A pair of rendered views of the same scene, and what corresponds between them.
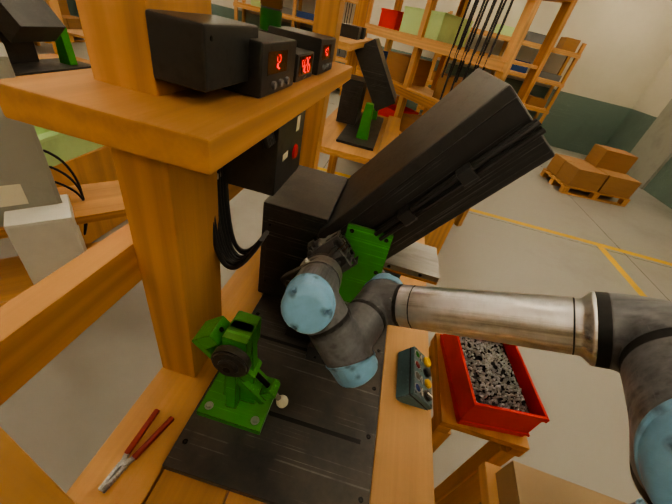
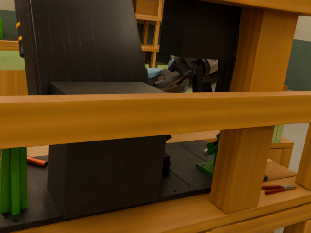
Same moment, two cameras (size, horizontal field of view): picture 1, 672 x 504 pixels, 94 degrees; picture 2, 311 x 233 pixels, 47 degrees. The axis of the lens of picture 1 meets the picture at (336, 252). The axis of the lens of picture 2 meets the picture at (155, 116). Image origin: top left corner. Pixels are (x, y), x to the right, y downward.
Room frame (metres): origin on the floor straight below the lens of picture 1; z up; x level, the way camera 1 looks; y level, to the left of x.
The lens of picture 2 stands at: (1.33, 1.00, 1.45)
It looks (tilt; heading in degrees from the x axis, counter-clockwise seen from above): 16 degrees down; 234
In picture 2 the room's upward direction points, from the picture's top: 7 degrees clockwise
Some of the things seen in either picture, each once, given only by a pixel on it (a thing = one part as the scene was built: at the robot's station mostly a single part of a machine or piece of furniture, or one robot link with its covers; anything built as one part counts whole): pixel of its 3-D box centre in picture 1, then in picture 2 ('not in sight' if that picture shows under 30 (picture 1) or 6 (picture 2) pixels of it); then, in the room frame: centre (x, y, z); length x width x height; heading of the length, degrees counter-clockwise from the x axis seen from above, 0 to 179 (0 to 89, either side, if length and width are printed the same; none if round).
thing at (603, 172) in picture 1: (593, 171); not in sight; (5.94, -4.08, 0.37); 1.20 x 0.80 x 0.74; 95
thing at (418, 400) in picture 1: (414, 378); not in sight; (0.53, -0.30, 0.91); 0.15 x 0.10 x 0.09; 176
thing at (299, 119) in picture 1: (264, 141); (196, 29); (0.65, 0.20, 1.42); 0.17 x 0.12 x 0.15; 176
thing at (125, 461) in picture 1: (136, 448); (278, 188); (0.23, 0.30, 0.89); 0.16 x 0.05 x 0.01; 168
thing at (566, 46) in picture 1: (488, 80); not in sight; (9.06, -2.59, 1.12); 3.16 x 0.54 x 2.24; 87
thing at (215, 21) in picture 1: (211, 50); not in sight; (0.47, 0.23, 1.59); 0.15 x 0.07 x 0.07; 176
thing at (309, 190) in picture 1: (303, 234); (107, 143); (0.86, 0.12, 1.07); 0.30 x 0.18 x 0.34; 176
